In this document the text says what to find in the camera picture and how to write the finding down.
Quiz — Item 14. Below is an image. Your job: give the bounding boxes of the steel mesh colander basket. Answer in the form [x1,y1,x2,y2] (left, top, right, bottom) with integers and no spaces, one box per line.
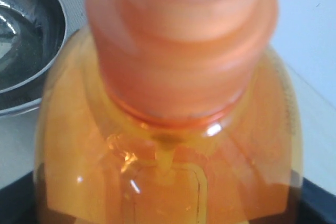
[1,0,66,117]

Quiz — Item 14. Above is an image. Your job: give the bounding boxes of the small stainless steel bowl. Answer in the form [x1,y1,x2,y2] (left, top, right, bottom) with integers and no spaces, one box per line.
[1,6,43,81]

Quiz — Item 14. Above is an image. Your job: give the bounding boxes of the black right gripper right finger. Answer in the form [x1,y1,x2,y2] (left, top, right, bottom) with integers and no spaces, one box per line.
[299,178,336,224]

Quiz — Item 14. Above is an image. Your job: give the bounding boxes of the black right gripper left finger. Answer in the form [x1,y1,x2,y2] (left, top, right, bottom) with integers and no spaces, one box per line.
[0,172,38,224]

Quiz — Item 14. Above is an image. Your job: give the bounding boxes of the orange dish soap pump bottle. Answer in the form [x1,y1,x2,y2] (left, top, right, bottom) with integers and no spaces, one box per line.
[34,0,303,223]

